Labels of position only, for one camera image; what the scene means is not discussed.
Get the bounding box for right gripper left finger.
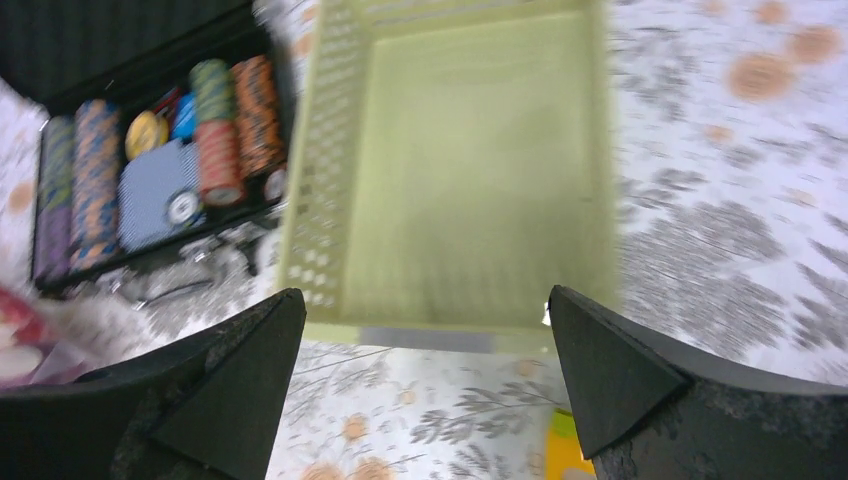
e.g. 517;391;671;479
1;288;306;479

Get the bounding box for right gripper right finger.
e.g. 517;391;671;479
549;286;847;479

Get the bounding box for clear dotted zip top bag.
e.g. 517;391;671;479
1;287;109;391

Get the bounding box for green plastic basket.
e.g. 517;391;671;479
278;1;619;353

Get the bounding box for yellow triangular plastic tool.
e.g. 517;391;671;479
544;408;597;480

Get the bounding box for black poker chip case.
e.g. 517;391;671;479
1;1;294;306

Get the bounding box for floral table mat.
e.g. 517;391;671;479
1;1;847;479

